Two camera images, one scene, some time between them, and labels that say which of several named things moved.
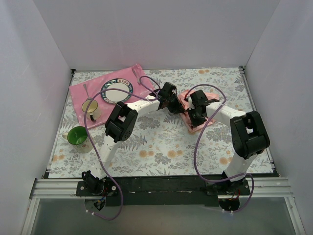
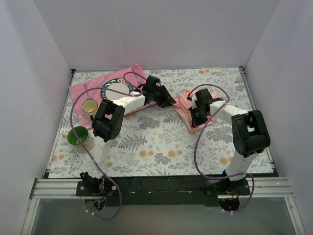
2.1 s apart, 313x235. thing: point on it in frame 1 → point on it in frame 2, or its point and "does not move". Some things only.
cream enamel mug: x=93 y=110 does not move
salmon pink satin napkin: x=183 y=97 does not move
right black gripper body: x=195 y=117 does not move
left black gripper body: x=175 y=105 → x=162 y=95
